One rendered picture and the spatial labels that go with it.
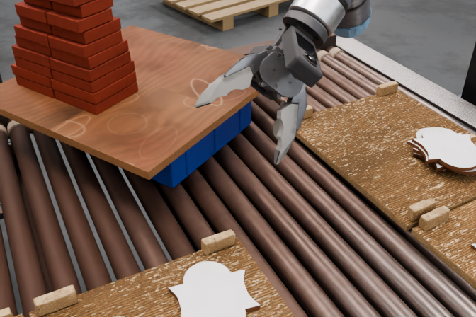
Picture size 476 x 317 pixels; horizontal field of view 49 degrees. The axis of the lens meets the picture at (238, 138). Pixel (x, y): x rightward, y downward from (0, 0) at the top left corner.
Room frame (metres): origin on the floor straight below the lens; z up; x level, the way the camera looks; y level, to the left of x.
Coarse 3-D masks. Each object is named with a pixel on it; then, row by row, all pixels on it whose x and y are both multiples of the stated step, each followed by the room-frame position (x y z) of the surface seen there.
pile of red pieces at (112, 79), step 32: (32, 0) 0.99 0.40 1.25; (64, 0) 0.92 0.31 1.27; (96, 0) 0.95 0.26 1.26; (32, 32) 0.98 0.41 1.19; (64, 32) 0.94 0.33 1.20; (96, 32) 0.94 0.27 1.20; (32, 64) 1.00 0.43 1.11; (64, 64) 0.94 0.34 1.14; (96, 64) 0.92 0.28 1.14; (128, 64) 0.99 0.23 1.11; (64, 96) 0.95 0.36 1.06; (96, 96) 0.91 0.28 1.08; (128, 96) 0.98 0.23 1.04
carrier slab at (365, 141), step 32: (384, 96) 1.17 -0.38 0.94; (320, 128) 1.02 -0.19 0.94; (352, 128) 1.02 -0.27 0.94; (384, 128) 1.02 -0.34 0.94; (416, 128) 1.02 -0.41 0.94; (448, 128) 1.02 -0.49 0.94; (352, 160) 0.89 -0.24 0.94; (384, 160) 0.89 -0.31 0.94; (416, 160) 0.89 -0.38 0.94; (384, 192) 0.78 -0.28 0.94; (416, 192) 0.78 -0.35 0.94; (448, 192) 0.78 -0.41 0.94; (416, 224) 0.70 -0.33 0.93
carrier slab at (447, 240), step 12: (468, 204) 0.75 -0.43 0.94; (456, 216) 0.72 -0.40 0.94; (468, 216) 0.72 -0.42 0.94; (420, 228) 0.69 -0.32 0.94; (432, 228) 0.69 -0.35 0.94; (444, 228) 0.69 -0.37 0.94; (456, 228) 0.69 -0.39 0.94; (468, 228) 0.69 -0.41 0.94; (420, 240) 0.67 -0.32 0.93; (432, 240) 0.66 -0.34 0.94; (444, 240) 0.66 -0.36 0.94; (456, 240) 0.66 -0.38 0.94; (468, 240) 0.66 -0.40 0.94; (432, 252) 0.64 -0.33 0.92; (444, 252) 0.63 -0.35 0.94; (456, 252) 0.63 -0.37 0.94; (468, 252) 0.63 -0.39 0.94; (456, 264) 0.60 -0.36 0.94; (468, 264) 0.60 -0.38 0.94; (468, 276) 0.58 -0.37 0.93
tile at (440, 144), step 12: (432, 132) 0.94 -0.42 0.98; (444, 132) 0.94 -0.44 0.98; (420, 144) 0.89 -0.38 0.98; (432, 144) 0.89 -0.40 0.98; (444, 144) 0.89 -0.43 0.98; (456, 144) 0.89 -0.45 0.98; (468, 144) 0.89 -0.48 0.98; (432, 156) 0.85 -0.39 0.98; (444, 156) 0.85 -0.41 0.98; (456, 156) 0.85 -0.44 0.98; (468, 156) 0.85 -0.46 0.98; (456, 168) 0.81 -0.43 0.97; (468, 168) 0.81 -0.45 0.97
